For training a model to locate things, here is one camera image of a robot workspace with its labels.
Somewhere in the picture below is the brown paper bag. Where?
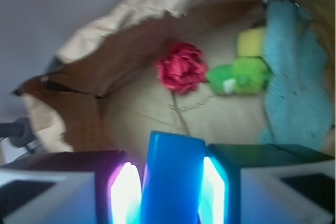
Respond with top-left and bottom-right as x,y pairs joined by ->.
17,0 -> 335,160

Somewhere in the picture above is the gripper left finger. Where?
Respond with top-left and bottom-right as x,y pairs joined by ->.
1,151 -> 141,223

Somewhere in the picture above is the green plush toy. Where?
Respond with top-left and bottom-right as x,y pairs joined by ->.
206,57 -> 272,95

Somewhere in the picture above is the blue block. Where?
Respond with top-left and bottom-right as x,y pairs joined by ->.
139,131 -> 206,223

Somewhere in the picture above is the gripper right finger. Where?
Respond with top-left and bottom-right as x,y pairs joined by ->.
198,144 -> 335,223

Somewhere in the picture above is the red fabric rose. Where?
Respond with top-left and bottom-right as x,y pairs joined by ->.
155,42 -> 208,94

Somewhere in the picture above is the light blue cloth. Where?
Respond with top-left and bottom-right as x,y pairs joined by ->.
259,0 -> 334,151

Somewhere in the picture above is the yellow sponge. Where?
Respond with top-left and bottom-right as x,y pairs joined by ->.
237,27 -> 266,57

